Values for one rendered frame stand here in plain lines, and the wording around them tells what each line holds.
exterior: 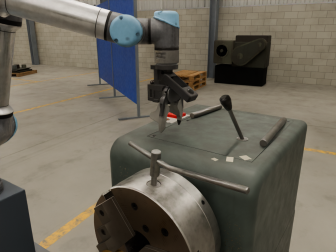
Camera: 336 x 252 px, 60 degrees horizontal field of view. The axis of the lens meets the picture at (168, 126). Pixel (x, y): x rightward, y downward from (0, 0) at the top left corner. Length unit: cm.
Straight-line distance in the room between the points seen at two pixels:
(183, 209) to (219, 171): 14
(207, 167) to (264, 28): 990
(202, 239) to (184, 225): 6
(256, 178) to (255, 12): 1003
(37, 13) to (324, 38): 985
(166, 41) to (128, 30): 17
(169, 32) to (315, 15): 959
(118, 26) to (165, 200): 42
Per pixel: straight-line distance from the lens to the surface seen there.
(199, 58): 1126
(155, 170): 66
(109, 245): 70
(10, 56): 104
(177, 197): 67
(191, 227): 66
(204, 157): 78
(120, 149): 91
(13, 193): 103
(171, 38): 88
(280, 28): 1047
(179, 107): 96
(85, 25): 78
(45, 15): 81
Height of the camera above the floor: 157
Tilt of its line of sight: 18 degrees down
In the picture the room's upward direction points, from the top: straight up
